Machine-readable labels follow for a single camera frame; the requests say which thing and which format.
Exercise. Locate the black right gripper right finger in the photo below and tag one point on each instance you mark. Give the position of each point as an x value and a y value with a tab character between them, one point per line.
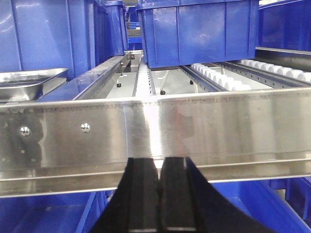
190	204

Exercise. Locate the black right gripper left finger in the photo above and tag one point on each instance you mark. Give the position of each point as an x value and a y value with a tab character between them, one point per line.
134	205

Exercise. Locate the silver metal tray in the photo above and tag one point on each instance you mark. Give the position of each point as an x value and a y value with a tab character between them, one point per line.
31	84

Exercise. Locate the blue bin lower left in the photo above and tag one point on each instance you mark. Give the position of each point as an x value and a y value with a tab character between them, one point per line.
62	213

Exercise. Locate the white roller track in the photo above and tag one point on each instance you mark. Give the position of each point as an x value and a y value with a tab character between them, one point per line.
228	83

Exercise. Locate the blue plastic bin upper shelf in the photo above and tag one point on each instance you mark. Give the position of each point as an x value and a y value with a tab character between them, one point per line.
184	32

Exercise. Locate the large blue bin left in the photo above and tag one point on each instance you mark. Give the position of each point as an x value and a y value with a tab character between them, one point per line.
42	34

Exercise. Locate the stainless steel shelf front rail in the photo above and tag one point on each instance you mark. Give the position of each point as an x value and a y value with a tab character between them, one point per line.
83	145

